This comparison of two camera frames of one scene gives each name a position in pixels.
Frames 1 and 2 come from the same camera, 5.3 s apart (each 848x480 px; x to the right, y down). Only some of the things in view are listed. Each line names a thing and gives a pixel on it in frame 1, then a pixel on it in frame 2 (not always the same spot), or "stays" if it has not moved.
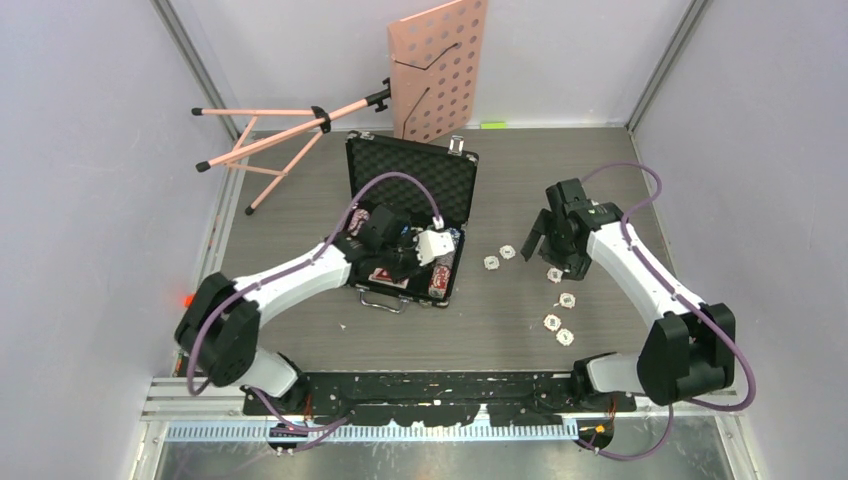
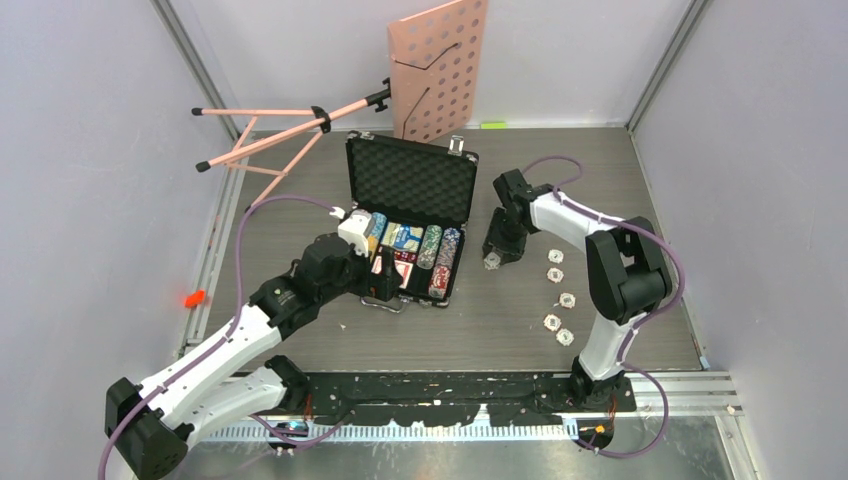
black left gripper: (413, 266) → (381, 286)
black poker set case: (411, 175) stays
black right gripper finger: (573, 266) → (511, 252)
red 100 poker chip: (552, 322) stays
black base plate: (428, 398) stays
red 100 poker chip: (567, 300) stays
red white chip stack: (359, 215) stays
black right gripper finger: (539, 229) → (499, 238)
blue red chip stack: (439, 281) stays
